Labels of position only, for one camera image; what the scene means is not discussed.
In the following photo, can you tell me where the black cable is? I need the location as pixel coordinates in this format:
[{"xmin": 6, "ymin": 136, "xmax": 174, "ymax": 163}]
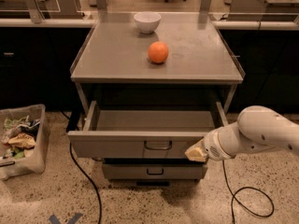
[
  {"xmin": 60, "ymin": 110, "xmax": 104, "ymax": 224},
  {"xmin": 221, "ymin": 160, "xmax": 276, "ymax": 224}
]

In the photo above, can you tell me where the grey metal cabinet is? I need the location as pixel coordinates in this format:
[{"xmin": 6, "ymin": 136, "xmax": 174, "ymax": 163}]
[{"xmin": 69, "ymin": 10, "xmax": 246, "ymax": 185}]

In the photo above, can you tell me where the orange fruit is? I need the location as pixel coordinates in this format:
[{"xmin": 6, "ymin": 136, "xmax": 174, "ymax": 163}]
[{"xmin": 148, "ymin": 41, "xmax": 169, "ymax": 63}]

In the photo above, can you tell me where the blue tape cross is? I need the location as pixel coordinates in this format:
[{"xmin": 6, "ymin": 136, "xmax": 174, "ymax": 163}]
[{"xmin": 48, "ymin": 212, "xmax": 83, "ymax": 224}]

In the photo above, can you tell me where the black cable on right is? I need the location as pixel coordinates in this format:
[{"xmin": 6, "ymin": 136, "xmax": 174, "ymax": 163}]
[{"xmin": 221, "ymin": 160, "xmax": 276, "ymax": 224}]

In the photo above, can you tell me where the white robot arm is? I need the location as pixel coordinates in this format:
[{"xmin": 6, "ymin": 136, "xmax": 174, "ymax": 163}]
[{"xmin": 185, "ymin": 105, "xmax": 299, "ymax": 162}]

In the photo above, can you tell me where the grey drawer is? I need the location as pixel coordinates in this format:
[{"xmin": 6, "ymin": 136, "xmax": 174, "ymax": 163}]
[
  {"xmin": 68, "ymin": 102, "xmax": 226, "ymax": 159},
  {"xmin": 102, "ymin": 164, "xmax": 207, "ymax": 180}
]

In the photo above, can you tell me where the white ceramic bowl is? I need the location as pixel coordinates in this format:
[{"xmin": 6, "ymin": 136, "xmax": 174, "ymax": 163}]
[{"xmin": 134, "ymin": 11, "xmax": 162, "ymax": 34}]

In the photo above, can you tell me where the black cable on left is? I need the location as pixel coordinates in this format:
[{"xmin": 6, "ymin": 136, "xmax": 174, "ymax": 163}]
[{"xmin": 60, "ymin": 110, "xmax": 104, "ymax": 224}]

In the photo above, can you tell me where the grey lower drawer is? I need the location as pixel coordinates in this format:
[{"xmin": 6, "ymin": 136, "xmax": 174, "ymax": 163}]
[{"xmin": 102, "ymin": 164, "xmax": 207, "ymax": 180}]

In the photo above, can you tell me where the clear plastic trash bin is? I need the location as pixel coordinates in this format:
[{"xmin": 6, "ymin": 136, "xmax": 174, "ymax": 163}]
[{"xmin": 0, "ymin": 105, "xmax": 50, "ymax": 180}]

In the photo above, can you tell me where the grey top drawer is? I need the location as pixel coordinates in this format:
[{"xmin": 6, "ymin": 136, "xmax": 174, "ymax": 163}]
[{"xmin": 68, "ymin": 102, "xmax": 226, "ymax": 159}]

